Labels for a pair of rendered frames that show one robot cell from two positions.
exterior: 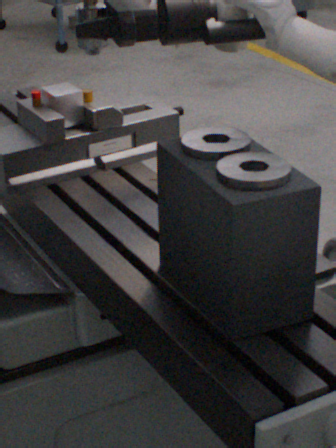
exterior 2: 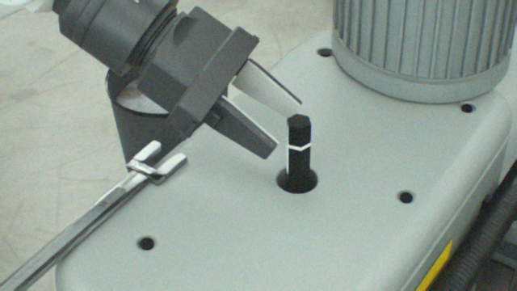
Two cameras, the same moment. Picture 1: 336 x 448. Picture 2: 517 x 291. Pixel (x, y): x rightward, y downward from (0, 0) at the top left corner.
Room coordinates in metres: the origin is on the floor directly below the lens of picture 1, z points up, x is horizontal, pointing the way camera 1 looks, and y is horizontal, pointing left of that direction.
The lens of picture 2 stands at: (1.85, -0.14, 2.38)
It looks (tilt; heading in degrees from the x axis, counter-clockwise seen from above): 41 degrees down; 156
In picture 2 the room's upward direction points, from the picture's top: 2 degrees counter-clockwise
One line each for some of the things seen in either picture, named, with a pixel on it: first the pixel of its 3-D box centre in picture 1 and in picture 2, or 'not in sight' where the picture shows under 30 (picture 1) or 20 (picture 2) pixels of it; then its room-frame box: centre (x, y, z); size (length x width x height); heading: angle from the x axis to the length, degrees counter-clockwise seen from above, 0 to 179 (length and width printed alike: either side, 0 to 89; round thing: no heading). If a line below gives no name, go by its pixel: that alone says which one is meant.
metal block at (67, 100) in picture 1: (62, 105); not in sight; (1.50, 0.18, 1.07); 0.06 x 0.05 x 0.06; 32
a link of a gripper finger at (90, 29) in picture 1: (96, 29); not in sight; (1.35, 0.10, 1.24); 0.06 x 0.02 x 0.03; 106
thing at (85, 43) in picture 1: (91, 29); not in sight; (1.38, 0.11, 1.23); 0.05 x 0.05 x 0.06
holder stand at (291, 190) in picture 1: (233, 223); not in sight; (1.05, -0.08, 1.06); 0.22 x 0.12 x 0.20; 24
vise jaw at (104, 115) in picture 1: (91, 107); not in sight; (1.53, 0.13, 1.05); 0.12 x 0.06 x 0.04; 32
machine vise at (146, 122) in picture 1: (79, 129); not in sight; (1.52, 0.15, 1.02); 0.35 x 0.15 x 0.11; 122
